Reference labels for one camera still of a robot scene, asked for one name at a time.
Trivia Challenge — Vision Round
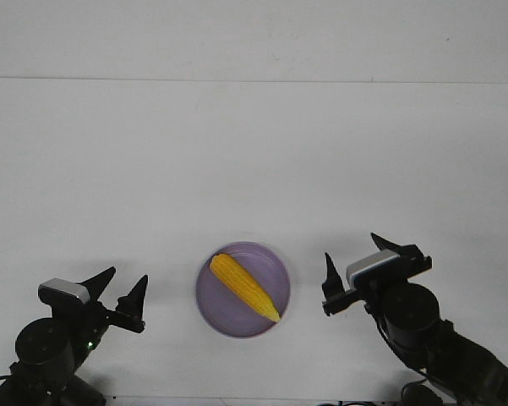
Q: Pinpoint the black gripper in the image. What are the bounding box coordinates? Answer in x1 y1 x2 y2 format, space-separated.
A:
322 233 448 359
15 266 149 376

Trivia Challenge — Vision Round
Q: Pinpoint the purple round plate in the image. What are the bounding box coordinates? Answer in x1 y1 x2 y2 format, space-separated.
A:
195 241 291 338

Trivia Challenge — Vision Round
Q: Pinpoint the yellow corn cob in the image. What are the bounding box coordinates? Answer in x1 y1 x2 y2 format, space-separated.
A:
209 253 281 323

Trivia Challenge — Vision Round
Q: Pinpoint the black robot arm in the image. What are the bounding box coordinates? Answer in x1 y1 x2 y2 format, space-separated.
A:
0 267 149 405
322 233 508 405

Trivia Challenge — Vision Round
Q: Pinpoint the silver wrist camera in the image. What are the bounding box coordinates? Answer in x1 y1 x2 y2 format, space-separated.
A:
346 250 400 289
37 278 90 305

